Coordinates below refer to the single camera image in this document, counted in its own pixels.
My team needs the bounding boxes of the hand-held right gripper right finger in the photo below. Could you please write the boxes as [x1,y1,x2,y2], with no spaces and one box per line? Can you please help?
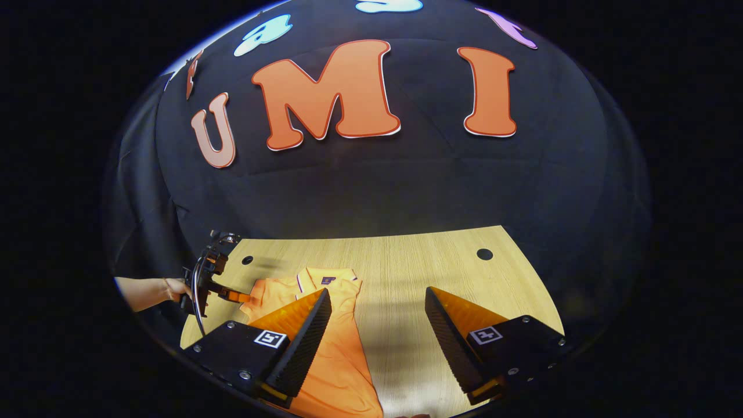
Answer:
[425,286,572,406]

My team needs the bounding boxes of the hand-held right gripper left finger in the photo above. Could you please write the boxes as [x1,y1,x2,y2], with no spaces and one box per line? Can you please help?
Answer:
[183,288,333,409]

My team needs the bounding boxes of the orange T-shirt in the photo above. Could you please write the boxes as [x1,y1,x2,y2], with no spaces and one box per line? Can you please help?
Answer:
[239,267,384,418]

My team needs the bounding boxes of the black backdrop cloth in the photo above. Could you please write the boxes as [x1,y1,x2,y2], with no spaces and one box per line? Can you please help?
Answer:
[103,0,652,349]

